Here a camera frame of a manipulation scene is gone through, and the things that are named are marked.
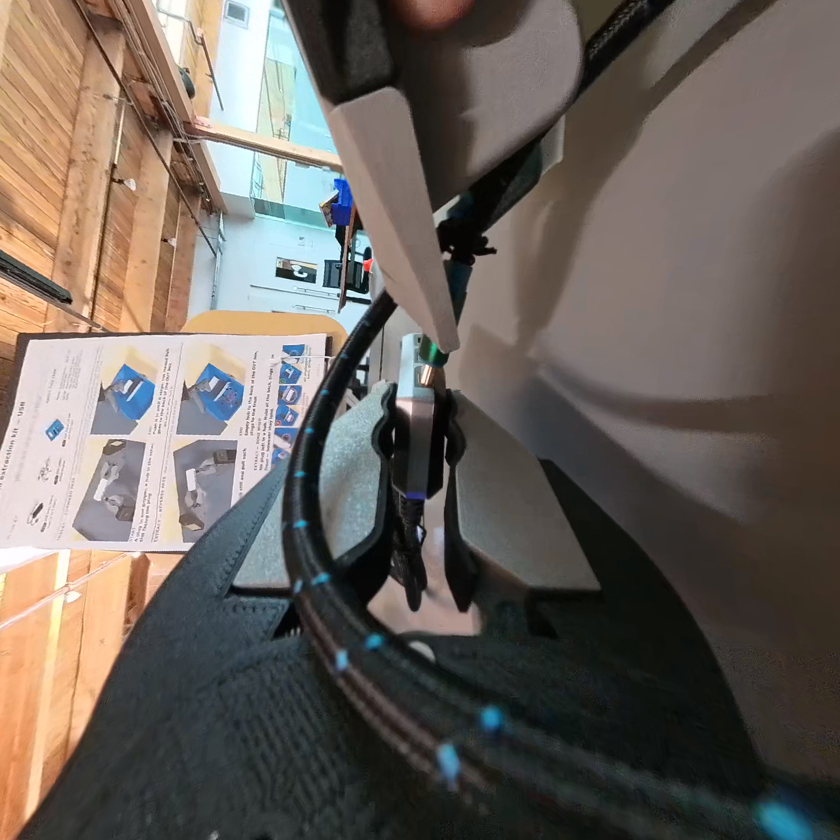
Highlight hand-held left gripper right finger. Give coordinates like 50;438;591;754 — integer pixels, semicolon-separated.
441;388;602;614

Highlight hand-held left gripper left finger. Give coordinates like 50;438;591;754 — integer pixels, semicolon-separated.
231;381;401;592

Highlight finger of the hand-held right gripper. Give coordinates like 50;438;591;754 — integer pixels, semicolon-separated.
392;0;586;212
327;87;462;357

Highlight brushed metal hub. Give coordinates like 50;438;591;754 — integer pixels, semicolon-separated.
392;331;448;503

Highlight black braided cable green plugs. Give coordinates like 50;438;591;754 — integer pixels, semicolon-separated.
281;0;840;840

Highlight person's right hand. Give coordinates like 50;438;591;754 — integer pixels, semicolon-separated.
387;0;478;31

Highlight printed instruction sheet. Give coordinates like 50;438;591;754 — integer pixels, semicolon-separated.
0;333;329;551

